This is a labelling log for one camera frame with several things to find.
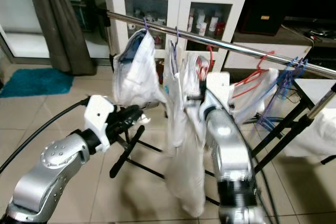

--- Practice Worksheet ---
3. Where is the white framed glass door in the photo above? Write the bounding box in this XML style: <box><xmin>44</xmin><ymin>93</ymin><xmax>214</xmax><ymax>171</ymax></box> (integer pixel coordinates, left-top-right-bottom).
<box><xmin>0</xmin><ymin>0</ymin><xmax>53</xmax><ymax>60</ymax></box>

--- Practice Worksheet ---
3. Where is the silver clothes rail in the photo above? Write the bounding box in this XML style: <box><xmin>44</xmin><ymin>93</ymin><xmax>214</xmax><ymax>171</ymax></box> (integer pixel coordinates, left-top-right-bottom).
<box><xmin>104</xmin><ymin>8</ymin><xmax>336</xmax><ymax>81</ymax></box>

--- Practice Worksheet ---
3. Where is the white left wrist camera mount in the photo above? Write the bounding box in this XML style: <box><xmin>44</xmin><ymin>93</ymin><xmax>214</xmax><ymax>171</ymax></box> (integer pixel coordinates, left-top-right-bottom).
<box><xmin>83</xmin><ymin>95</ymin><xmax>117</xmax><ymax>154</ymax></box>

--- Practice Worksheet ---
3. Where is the white bottle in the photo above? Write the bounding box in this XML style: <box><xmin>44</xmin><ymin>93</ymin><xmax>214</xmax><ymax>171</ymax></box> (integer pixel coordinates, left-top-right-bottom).
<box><xmin>207</xmin><ymin>16</ymin><xmax>216</xmax><ymax>34</ymax></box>

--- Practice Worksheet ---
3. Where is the white shirt with blue print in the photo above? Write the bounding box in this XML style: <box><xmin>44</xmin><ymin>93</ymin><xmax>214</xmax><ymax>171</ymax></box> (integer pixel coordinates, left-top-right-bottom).
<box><xmin>161</xmin><ymin>50</ymin><xmax>191</xmax><ymax>150</ymax></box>

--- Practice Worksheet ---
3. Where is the large off-white shirt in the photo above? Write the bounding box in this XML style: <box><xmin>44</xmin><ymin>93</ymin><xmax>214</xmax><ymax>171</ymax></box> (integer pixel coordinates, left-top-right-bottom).
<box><xmin>165</xmin><ymin>53</ymin><xmax>212</xmax><ymax>219</ymax></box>

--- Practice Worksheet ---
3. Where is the grey curtain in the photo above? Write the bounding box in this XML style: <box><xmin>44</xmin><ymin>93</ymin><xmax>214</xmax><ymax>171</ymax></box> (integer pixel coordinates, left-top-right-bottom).
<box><xmin>28</xmin><ymin>0</ymin><xmax>99</xmax><ymax>77</ymax></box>

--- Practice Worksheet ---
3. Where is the grey low sideboard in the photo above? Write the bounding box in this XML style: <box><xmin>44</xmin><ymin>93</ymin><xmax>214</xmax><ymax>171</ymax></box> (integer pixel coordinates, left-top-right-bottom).
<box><xmin>223</xmin><ymin>24</ymin><xmax>336</xmax><ymax>73</ymax></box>

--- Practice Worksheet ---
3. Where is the teal rug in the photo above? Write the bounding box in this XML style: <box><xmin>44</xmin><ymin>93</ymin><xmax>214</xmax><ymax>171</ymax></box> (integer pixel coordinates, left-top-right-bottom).
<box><xmin>0</xmin><ymin>66</ymin><xmax>75</xmax><ymax>98</ymax></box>

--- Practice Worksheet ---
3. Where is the black clothes rack frame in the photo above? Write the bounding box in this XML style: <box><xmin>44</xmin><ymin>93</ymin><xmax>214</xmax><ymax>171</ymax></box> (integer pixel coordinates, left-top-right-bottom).
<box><xmin>103</xmin><ymin>7</ymin><xmax>336</xmax><ymax>219</ymax></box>

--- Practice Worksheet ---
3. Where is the white shirt with grey collar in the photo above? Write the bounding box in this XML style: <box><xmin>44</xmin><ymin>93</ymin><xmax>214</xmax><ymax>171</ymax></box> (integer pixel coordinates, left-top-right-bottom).
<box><xmin>112</xmin><ymin>27</ymin><xmax>164</xmax><ymax>108</ymax></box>

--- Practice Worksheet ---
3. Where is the black speaker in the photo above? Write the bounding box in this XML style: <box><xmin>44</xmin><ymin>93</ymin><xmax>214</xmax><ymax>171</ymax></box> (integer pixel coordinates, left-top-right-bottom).
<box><xmin>236</xmin><ymin>0</ymin><xmax>288</xmax><ymax>36</ymax></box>

